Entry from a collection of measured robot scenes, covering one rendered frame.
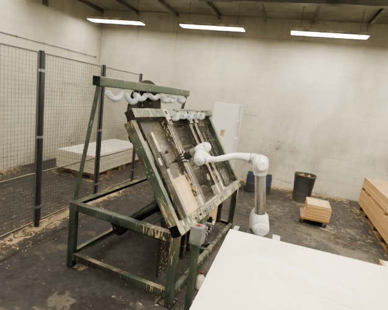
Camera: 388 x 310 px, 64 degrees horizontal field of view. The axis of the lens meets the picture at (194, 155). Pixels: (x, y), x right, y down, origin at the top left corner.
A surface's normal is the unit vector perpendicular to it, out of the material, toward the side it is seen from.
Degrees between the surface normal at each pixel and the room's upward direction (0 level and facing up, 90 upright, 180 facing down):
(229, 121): 90
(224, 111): 90
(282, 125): 90
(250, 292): 0
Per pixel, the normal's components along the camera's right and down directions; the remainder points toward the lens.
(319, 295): 0.12, -0.98
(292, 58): -0.29, 0.15
